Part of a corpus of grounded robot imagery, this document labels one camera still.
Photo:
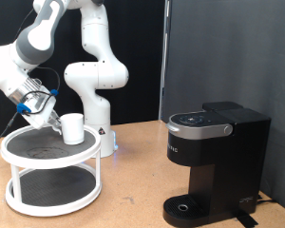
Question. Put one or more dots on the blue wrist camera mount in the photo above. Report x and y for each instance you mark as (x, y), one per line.
(23, 108)

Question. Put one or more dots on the white two-tier turntable shelf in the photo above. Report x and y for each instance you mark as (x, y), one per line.
(53, 186)

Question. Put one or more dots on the vertical metal frame pole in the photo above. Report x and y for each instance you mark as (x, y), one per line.
(163, 79)

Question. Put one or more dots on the gray backdrop panel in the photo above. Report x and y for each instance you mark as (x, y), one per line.
(283, 95)

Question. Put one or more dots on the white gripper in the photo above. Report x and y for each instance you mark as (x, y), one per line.
(41, 114)

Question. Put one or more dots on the black curtain backdrop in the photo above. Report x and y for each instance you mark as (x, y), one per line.
(142, 47)

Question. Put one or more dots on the black tape strip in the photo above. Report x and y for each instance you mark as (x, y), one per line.
(246, 221)

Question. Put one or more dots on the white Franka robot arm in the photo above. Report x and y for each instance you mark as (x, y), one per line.
(98, 76)

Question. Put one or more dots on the black Keurig coffee machine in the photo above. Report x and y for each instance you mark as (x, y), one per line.
(231, 158)

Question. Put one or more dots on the white ceramic mug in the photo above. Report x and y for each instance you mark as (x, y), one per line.
(73, 129)

